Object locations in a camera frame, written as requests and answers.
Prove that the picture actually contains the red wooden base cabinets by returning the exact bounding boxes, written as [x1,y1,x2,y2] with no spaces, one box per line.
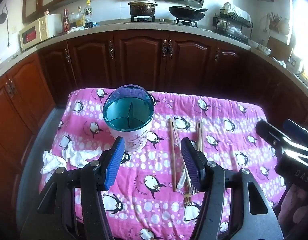
[0,29,308,181]

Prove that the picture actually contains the yellow oil bottle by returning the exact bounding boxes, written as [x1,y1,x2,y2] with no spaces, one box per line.
[76,6,85,27]

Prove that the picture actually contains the clear bottle yellow cap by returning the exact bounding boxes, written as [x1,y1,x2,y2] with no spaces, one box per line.
[84,0,93,28]

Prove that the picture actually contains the crumpled white tissue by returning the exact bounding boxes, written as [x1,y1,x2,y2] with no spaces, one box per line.
[40,142,102,174]

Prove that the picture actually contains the chopstick bundle piece two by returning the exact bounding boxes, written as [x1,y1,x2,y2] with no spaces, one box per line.
[198,120,204,152]

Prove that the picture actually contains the black wok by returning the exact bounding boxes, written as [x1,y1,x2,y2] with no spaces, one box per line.
[169,5,208,22]

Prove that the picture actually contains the metal fork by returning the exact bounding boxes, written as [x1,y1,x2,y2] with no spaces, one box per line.
[183,186,192,207]

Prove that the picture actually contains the light wooden chopstick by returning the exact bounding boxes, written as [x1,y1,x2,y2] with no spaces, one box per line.
[172,118,192,191]

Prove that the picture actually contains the dark cooking pot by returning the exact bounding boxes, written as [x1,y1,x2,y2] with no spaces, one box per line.
[128,0,158,17]

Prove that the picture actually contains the gas stove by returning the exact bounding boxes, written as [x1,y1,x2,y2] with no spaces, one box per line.
[125,16,197,27]

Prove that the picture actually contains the cream microwave oven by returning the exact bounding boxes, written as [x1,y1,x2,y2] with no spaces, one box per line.
[19,14,63,50]

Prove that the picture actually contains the chopstick bundle piece one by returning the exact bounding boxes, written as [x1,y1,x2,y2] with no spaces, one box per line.
[196,122,201,151]

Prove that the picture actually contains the black dish rack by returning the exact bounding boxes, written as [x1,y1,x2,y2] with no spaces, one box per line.
[213,2,253,44]

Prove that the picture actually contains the red sauce bottle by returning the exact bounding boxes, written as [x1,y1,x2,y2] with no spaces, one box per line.
[63,8,70,33]

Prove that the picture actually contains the white floral utensil holder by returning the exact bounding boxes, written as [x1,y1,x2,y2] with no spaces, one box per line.
[102,85,155,152]

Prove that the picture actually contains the pink penguin tablecloth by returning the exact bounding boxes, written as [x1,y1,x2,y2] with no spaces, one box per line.
[48,88,285,239]

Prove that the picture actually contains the metal spoon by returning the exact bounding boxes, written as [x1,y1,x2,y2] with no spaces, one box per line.
[190,140,198,195]

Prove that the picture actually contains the white ceramic spoon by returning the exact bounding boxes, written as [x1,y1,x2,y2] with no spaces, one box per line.
[176,168,187,189]

